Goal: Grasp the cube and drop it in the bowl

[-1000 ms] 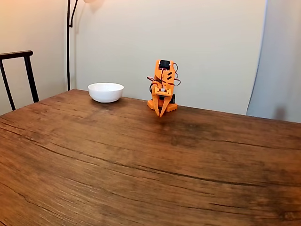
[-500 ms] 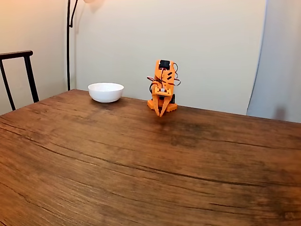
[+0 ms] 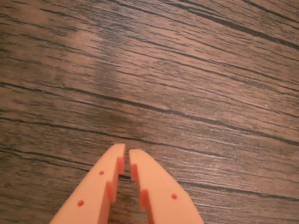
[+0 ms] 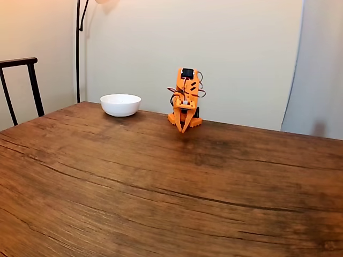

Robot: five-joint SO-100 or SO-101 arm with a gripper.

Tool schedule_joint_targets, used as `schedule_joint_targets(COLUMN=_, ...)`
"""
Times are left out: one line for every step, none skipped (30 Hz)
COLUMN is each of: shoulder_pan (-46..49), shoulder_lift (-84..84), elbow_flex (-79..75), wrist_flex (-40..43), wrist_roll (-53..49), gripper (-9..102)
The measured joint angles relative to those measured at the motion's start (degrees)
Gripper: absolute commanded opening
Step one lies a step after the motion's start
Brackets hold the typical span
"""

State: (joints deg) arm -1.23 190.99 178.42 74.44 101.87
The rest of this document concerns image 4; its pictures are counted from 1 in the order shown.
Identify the white bowl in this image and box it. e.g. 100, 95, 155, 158
100, 93, 142, 118

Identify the white backdrop sheet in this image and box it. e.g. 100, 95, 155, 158
85, 0, 305, 132

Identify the black floor lamp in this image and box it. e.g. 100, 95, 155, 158
76, 0, 120, 104

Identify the black chair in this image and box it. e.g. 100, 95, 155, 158
0, 57, 46, 126

